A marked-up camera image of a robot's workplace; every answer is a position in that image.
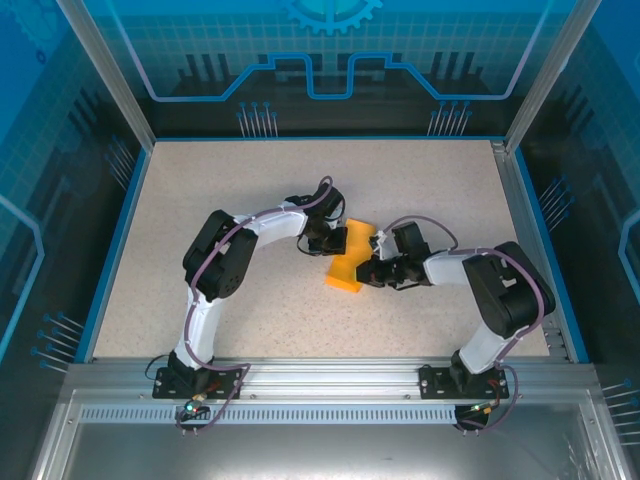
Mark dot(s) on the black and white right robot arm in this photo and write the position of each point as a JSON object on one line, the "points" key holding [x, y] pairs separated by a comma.
{"points": [[505, 290]]}

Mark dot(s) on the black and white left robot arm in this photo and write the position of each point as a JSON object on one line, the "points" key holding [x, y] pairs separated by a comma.
{"points": [[220, 255]]}

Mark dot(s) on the blue table edge strip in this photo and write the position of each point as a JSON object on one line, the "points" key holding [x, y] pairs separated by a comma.
{"points": [[535, 210], [116, 250]]}

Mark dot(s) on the grey metal tray panel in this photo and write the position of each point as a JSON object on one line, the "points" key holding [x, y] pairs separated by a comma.
{"points": [[320, 450]]}

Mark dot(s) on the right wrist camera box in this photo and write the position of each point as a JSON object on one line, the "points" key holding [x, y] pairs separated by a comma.
{"points": [[382, 245]]}

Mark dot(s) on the aluminium side rail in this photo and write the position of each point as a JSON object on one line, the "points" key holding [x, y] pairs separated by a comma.
{"points": [[515, 200]]}

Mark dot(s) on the aluminium mounting rail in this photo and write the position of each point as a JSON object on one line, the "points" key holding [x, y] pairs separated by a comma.
{"points": [[325, 380]]}

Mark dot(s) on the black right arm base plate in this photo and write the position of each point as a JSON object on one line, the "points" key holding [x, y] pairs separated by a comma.
{"points": [[435, 382]]}

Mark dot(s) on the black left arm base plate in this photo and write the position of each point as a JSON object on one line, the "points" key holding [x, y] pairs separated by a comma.
{"points": [[225, 382]]}

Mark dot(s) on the aluminium frame post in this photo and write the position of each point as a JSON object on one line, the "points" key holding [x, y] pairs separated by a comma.
{"points": [[550, 75], [107, 80]]}

